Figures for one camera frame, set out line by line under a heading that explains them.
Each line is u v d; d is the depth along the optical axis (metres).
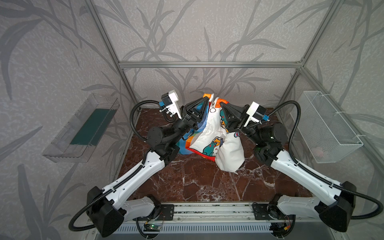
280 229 0.71
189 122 0.45
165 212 0.74
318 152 0.72
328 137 0.62
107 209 0.37
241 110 0.47
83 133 0.66
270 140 0.45
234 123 0.49
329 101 0.74
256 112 0.41
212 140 0.59
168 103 0.45
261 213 0.74
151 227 0.71
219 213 0.75
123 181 0.42
